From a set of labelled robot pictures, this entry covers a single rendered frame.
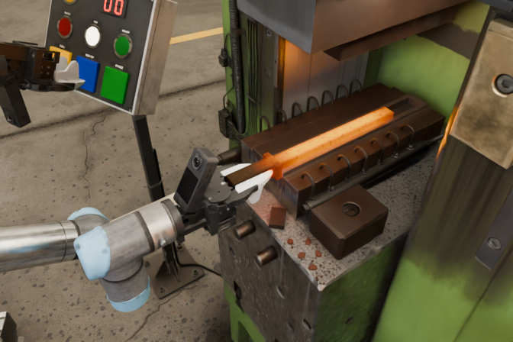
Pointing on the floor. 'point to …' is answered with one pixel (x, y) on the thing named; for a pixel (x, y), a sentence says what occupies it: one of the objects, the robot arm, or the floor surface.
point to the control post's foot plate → (172, 280)
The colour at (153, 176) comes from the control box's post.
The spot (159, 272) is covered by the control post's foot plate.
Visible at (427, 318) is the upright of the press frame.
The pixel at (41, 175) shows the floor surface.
